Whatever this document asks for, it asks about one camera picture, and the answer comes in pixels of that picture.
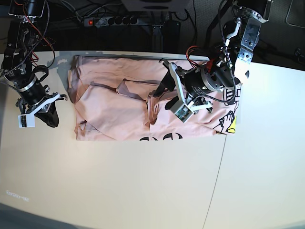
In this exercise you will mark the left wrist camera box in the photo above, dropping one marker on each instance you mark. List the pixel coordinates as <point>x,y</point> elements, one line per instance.
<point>181,111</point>

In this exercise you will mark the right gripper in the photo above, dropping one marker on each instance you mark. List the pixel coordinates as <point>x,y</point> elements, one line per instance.
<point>45,110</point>

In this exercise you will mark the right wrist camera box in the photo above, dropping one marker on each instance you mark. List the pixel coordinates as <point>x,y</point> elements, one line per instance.
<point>26,120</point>

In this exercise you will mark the black power adapter box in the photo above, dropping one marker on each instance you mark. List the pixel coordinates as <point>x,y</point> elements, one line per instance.
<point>171,36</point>

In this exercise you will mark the black power strip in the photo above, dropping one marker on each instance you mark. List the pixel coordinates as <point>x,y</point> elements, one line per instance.
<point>110,21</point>

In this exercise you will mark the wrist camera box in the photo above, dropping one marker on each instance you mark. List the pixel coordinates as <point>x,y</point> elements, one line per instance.
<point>181,111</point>
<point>26,120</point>

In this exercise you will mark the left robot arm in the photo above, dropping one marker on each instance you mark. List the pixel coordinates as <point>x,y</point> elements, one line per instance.
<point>221,66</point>

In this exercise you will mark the aluminium table leg post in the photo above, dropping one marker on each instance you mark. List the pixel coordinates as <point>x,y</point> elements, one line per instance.
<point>157,38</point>

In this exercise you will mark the pink T-shirt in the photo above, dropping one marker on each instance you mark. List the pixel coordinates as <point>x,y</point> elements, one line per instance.
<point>113,100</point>

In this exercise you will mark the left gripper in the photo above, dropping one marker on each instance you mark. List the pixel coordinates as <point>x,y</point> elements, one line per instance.
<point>191,86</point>

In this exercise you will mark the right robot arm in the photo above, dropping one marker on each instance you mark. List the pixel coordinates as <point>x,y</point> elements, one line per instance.
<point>19,69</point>

